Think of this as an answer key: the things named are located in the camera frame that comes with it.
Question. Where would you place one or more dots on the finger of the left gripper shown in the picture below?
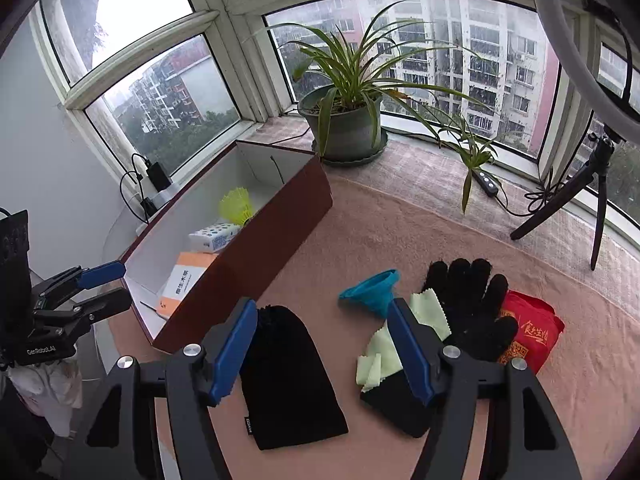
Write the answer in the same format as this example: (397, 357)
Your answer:
(85, 312)
(63, 286)

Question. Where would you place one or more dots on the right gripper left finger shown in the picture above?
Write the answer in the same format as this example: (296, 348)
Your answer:
(141, 404)

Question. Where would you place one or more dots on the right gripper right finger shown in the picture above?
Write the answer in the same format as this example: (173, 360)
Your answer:
(500, 408)

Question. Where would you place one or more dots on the red fabric bag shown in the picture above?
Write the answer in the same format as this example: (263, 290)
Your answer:
(539, 329)

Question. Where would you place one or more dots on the white blue dotted box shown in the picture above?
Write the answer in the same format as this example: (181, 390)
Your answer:
(213, 238)

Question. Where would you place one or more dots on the black knit glove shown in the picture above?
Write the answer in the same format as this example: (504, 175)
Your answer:
(472, 296)

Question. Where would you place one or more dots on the yellow shuttlecock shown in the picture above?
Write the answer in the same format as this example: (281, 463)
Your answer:
(236, 206)

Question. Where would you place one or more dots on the black fabric pouch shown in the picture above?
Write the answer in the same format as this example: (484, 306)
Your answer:
(288, 395)

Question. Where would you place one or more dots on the blue collapsible silicone funnel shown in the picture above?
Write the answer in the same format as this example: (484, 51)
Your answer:
(374, 294)

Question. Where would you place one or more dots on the left white gloved hand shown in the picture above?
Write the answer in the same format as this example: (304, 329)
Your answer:
(51, 390)

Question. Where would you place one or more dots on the pink towel mat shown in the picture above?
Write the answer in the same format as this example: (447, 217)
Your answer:
(591, 376)

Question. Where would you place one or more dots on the white power strip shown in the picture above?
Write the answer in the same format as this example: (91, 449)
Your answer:
(159, 199)

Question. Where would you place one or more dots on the black charger adapter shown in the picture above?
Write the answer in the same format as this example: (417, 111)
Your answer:
(158, 176)

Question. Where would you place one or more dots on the dark red cardboard box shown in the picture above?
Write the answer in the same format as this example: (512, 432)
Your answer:
(290, 193)

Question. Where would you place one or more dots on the black inline remote controller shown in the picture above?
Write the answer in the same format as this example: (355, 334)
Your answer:
(487, 183)

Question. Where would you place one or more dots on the potted spider plant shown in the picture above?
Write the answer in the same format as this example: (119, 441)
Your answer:
(360, 81)

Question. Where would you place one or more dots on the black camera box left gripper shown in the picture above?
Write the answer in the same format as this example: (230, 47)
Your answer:
(15, 284)

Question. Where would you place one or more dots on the white ring light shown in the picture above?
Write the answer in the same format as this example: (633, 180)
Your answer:
(561, 37)

